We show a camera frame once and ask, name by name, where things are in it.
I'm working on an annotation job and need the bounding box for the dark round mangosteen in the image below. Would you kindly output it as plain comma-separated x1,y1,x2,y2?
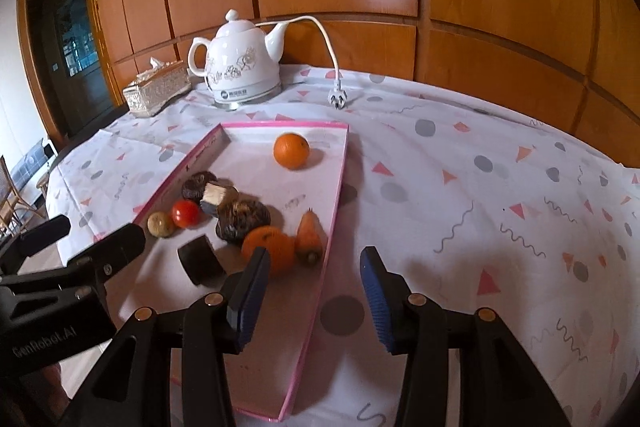
181,171,218,204

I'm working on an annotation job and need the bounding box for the white ceramic electric kettle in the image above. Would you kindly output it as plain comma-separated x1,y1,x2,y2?
186,9,290,108

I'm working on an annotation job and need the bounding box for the patterned white tablecloth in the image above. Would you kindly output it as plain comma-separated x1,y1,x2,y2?
46,66,639,426

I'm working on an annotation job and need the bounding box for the red cherry tomato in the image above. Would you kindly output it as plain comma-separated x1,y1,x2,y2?
170,199,201,229

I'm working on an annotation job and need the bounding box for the small yellow-green fruit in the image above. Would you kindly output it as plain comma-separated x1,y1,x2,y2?
146,210,176,239

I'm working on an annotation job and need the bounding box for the wooden chair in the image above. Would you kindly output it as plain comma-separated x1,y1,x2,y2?
0,157,46,236

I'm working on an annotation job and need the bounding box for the pink-edged white tray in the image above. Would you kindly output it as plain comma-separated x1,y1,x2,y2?
106,120,348,421

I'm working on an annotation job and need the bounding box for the orange carrot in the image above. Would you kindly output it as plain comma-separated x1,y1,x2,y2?
295,209,324,267

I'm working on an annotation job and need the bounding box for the silver tissue box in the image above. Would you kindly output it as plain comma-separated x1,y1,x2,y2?
122,57,192,118

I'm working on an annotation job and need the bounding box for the large dark wrinkled fruit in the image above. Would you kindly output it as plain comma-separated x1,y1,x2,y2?
216,199,271,246

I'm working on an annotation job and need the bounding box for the large orange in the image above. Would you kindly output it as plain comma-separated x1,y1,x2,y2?
241,225,297,279

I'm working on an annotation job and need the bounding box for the dark cut fruit chunk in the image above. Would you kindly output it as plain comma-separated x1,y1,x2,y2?
177,235,227,286

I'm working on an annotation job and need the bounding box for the white kettle power cord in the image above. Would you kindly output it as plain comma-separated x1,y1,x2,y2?
255,14,348,111

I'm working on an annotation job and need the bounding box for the dark wooden door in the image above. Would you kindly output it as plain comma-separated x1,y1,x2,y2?
16,0,124,148

